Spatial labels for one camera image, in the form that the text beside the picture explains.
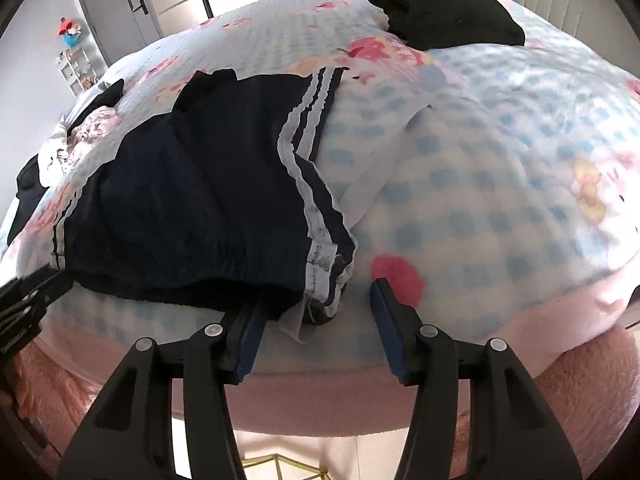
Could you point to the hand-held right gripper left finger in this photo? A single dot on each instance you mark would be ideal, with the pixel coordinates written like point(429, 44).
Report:
point(253, 340)

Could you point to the grey door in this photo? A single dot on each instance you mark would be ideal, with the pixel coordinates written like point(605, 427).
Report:
point(110, 5)

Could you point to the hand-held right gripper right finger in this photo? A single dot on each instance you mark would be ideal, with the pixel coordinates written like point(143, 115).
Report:
point(387, 322)

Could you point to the white shelf unit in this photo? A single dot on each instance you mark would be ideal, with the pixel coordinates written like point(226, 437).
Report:
point(75, 71)

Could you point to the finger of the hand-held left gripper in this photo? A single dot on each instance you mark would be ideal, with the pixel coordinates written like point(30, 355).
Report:
point(20, 325)
point(45, 285)

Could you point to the white garment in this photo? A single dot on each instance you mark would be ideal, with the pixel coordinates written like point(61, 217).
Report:
point(52, 160)

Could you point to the red and blue toy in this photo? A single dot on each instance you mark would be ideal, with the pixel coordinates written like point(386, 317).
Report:
point(70, 32)

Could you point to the dark cloth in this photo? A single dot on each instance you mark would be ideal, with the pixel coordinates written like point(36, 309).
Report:
point(30, 195)

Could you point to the pink fuzzy bedding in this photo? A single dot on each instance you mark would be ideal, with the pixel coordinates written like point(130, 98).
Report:
point(580, 370)

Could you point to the black folded garment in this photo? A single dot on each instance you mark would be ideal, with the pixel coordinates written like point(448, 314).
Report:
point(450, 5)

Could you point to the black crumpled garment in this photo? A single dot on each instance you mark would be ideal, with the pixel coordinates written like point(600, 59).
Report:
point(107, 92)

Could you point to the navy shorts with white stripes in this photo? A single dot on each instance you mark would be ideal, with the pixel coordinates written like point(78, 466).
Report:
point(200, 185)

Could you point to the blue checkered printed blanket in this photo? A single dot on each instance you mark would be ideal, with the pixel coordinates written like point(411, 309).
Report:
point(475, 185)

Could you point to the pink printed garment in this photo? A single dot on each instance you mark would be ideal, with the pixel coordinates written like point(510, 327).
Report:
point(95, 127)

